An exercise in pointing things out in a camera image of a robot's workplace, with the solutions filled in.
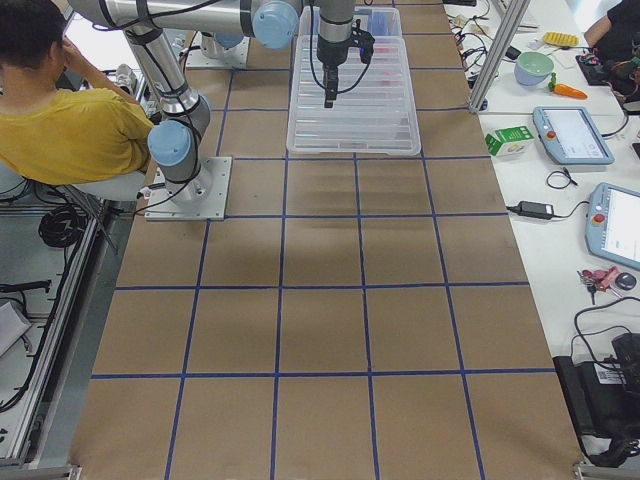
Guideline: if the green and blue bowl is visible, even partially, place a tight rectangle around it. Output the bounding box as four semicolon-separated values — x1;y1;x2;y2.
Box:
514;51;554;86

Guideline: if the clear plastic storage box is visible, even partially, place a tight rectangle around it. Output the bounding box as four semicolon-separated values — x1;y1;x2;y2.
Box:
298;6;403;38

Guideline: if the pink keys bunch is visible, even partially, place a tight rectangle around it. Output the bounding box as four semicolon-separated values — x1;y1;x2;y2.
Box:
577;266;620;305

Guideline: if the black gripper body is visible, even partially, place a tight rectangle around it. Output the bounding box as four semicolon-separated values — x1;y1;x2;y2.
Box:
317;18;375;68

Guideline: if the blue teach pendant upper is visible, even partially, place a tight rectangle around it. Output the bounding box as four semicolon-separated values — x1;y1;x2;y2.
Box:
532;106;615;165

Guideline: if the person in black shirt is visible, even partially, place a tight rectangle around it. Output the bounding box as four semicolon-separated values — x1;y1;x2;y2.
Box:
584;0;639;103

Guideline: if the yellow toy corn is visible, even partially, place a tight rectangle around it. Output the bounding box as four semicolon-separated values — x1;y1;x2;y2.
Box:
542;32;579;48

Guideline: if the clear plastic box lid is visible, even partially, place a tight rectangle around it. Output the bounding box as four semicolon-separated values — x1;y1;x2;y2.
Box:
286;35;421;156

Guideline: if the blue teach pendant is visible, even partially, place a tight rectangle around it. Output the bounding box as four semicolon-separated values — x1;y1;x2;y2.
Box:
585;183;639;270
532;106;615;165

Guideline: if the black device with cables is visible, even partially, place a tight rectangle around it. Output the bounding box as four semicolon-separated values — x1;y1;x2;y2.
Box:
552;304;640;469

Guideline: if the person in yellow shirt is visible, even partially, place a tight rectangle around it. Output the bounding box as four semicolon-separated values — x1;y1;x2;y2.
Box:
1;1;152;185

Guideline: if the black round key fob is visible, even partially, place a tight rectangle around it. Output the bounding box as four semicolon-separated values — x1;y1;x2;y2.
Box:
614;272;637;291

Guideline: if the small black cable loop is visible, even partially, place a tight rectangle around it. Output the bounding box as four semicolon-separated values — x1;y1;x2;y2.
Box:
545;167;580;190

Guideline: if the blue teach pendant lower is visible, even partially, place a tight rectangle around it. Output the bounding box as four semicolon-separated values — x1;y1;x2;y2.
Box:
585;183;639;270

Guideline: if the green white milk carton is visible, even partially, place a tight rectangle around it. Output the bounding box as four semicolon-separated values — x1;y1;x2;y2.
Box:
485;125;534;157

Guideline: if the black power adapter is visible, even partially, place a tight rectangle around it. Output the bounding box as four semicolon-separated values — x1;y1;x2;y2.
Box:
506;200;555;220

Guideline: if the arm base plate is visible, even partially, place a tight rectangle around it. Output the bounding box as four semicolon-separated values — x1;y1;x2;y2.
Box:
185;32;250;70
143;157;232;221

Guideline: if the coiled black cable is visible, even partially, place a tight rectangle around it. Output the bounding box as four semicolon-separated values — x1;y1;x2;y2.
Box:
38;204;81;249

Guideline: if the aluminium frame post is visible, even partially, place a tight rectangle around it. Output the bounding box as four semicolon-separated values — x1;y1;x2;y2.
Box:
468;0;530;113

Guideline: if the toy carrot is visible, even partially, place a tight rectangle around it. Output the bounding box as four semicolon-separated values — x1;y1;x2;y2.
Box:
548;72;588;100

